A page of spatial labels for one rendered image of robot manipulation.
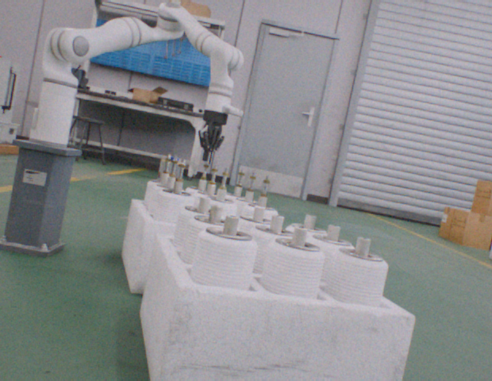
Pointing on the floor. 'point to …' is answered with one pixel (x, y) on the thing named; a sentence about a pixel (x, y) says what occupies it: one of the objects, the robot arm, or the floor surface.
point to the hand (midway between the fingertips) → (207, 157)
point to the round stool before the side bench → (87, 136)
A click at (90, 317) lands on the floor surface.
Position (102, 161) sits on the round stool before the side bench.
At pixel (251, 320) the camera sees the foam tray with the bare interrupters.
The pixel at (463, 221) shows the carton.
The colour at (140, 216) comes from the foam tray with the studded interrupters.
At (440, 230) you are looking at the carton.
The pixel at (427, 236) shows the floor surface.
